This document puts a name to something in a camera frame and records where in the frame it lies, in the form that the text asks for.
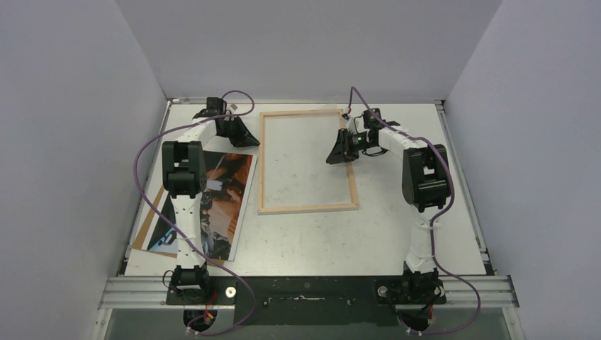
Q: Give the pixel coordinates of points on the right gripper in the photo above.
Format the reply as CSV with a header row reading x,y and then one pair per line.
x,y
346,144

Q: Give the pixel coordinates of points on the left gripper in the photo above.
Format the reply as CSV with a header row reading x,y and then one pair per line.
x,y
244,139

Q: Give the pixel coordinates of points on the glossy photo print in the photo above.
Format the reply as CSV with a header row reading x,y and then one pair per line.
x,y
229,181

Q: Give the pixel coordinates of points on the clear acrylic sheet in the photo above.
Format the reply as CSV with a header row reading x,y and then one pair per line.
x,y
305,159

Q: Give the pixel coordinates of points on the white wooden picture frame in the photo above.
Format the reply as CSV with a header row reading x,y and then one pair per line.
x,y
305,162

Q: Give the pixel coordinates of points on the brown cardboard backing board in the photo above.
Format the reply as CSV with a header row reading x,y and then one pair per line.
x,y
156,236

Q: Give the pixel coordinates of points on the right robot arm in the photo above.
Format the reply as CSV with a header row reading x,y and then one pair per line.
x,y
425,185

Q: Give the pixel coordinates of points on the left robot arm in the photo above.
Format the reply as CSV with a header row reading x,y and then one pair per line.
x,y
185,179

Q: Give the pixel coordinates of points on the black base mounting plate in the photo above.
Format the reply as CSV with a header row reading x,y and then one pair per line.
x,y
237,302

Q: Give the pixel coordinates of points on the aluminium front rail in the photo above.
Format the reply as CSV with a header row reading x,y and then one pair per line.
x,y
145,292

